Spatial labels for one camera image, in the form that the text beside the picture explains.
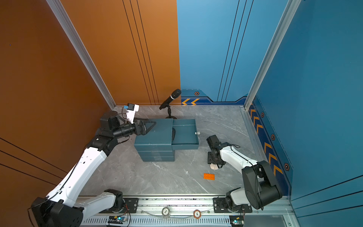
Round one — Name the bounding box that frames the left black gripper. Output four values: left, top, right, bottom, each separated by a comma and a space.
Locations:
112, 117, 157, 141

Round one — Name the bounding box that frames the teal drawer cabinet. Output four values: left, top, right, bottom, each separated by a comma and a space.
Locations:
134, 119, 175, 162

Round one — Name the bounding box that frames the teal top drawer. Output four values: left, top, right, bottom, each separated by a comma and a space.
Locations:
172, 119, 199, 150

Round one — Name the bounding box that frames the black computer mouse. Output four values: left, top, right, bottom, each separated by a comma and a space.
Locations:
172, 128, 176, 141

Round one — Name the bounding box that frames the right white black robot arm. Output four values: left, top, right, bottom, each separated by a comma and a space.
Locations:
207, 135, 283, 212

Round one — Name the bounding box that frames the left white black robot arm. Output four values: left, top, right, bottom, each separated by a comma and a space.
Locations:
28, 111, 156, 227

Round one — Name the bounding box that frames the orange toy brick plate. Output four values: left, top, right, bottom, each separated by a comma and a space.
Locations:
203, 173, 215, 180

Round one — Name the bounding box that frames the black microphone stand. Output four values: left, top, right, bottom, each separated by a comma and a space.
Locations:
166, 105, 177, 119

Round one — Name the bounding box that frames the black microphone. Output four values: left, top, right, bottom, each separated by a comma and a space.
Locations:
159, 89, 182, 110

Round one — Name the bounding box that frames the right green circuit board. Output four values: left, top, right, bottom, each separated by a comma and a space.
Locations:
229, 216, 244, 227

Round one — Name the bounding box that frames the green circuit board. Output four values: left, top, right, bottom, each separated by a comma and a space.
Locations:
107, 216, 128, 225
229, 216, 244, 227

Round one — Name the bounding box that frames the left green circuit board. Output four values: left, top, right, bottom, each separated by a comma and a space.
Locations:
107, 216, 128, 225

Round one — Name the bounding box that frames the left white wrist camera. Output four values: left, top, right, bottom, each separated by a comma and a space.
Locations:
122, 103, 140, 124

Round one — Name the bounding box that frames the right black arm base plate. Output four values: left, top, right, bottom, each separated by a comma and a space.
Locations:
213, 197, 252, 214

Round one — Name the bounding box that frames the orange round rail sticker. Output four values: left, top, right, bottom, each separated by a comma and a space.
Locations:
193, 210, 201, 219

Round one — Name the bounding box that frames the aluminium front rail frame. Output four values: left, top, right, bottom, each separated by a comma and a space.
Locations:
80, 194, 300, 227

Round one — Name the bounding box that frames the grey round rail sticker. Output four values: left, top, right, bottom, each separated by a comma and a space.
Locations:
162, 207, 170, 217

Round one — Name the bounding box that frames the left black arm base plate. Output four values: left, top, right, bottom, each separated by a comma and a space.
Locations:
100, 197, 139, 214

